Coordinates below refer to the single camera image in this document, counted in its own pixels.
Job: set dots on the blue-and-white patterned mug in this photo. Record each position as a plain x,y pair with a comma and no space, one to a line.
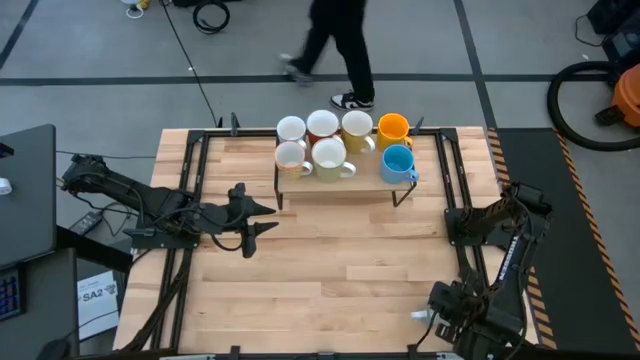
291,128

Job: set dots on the black equipment case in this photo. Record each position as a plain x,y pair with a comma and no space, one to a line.
622,40

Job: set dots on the yellow dotted mug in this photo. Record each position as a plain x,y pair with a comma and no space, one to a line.
290,156

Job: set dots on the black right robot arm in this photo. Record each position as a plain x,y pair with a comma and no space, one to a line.
515,260

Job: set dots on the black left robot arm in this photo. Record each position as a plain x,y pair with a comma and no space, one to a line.
150,200

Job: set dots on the small white object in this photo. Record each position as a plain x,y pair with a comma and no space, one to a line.
4,186

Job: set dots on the black keyboard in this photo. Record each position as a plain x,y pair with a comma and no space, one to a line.
10,295

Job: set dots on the light blue faceted mug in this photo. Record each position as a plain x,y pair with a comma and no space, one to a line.
397,162

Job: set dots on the black hazard-striped floor mat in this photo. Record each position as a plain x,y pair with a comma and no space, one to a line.
565,250

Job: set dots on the mustard yellow mug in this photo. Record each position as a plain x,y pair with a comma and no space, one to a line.
356,124

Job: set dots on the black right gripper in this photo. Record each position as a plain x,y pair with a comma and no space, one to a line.
452,305

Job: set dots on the light green mug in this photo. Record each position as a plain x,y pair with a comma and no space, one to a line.
328,152

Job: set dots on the black frame clamp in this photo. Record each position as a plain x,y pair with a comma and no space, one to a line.
234,122
235,352

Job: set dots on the orange mug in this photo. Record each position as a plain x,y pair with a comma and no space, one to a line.
393,129

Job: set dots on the black metal table frame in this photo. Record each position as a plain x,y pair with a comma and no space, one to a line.
240,133

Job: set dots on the person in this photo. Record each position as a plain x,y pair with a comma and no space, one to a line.
350,45

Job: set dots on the orange vacuum cleaner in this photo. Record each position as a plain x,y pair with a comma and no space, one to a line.
630,97

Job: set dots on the wooden shelf riser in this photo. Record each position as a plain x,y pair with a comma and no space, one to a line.
370,182

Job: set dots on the white printed paper sheet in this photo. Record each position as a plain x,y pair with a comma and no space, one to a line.
97,300

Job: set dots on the grey desk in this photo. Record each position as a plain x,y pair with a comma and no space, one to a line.
50,310

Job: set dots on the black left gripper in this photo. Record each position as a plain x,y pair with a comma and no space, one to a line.
242,215

